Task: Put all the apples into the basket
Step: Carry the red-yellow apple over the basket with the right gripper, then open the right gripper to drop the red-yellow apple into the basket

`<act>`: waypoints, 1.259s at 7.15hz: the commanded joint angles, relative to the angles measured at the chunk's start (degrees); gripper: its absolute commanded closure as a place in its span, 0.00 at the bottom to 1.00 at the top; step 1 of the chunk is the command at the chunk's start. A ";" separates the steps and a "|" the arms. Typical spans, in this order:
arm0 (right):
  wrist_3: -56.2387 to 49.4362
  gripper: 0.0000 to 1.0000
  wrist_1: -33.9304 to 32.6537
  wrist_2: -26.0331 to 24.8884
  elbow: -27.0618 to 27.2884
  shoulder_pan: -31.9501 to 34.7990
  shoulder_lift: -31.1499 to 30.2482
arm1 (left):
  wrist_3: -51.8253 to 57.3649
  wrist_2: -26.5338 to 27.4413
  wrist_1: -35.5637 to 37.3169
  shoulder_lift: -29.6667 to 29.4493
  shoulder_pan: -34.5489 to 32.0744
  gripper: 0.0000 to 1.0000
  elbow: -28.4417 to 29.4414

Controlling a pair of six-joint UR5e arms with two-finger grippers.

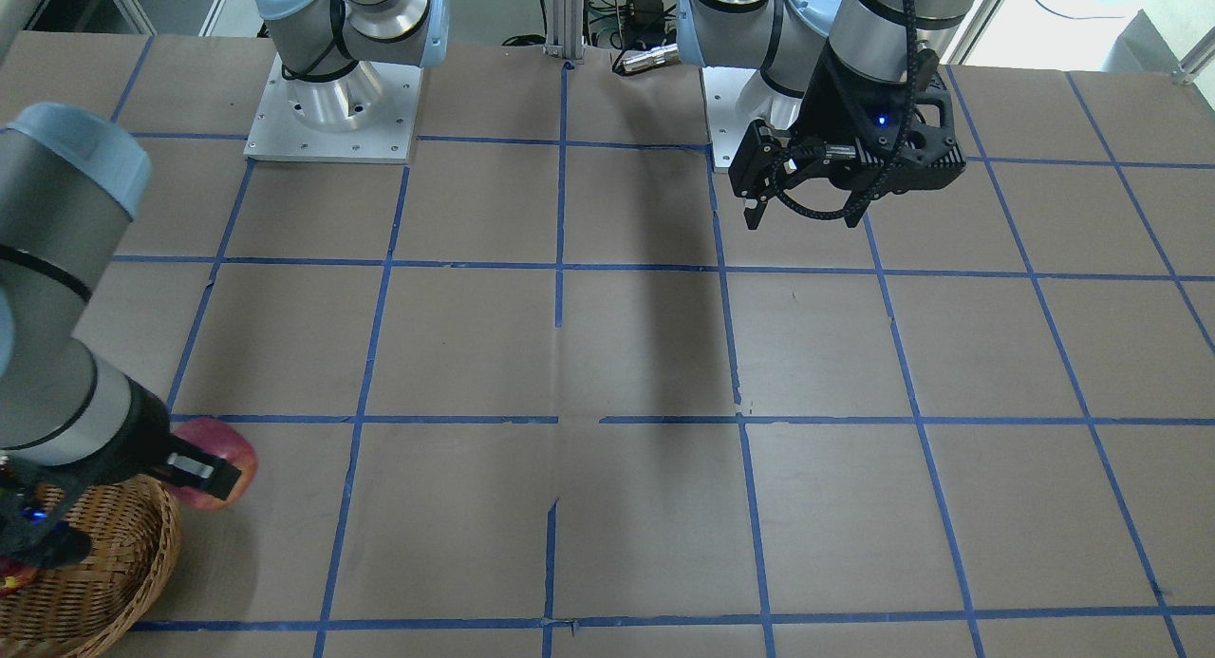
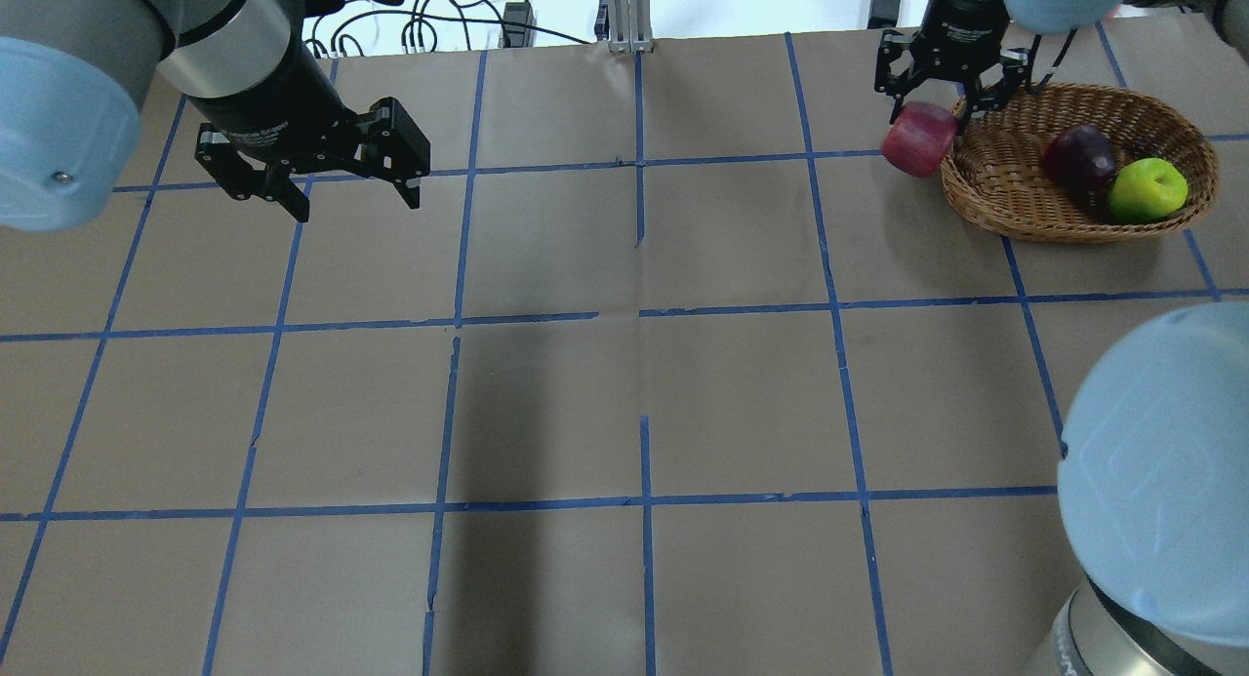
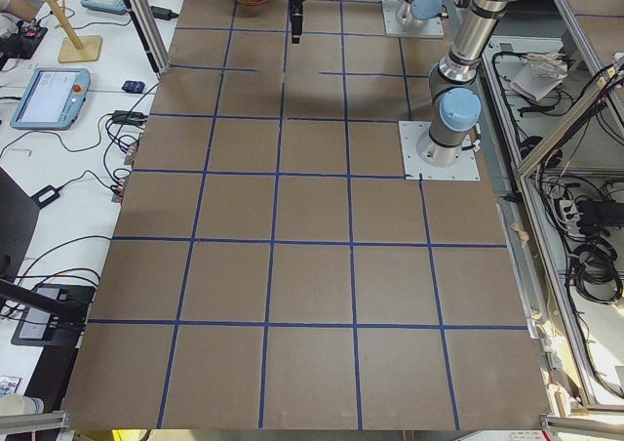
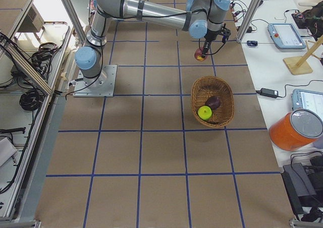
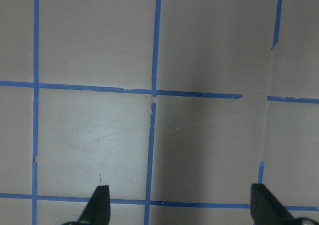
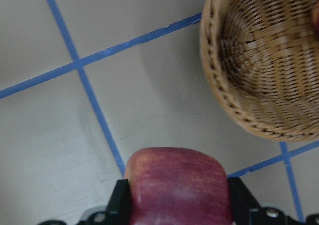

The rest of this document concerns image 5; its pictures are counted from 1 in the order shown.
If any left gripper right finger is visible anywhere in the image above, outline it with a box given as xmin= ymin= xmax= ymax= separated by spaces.
xmin=250 ymin=183 xmax=319 ymax=225

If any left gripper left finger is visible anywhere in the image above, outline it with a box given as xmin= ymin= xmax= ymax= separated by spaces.
xmin=61 ymin=185 xmax=111 ymax=225

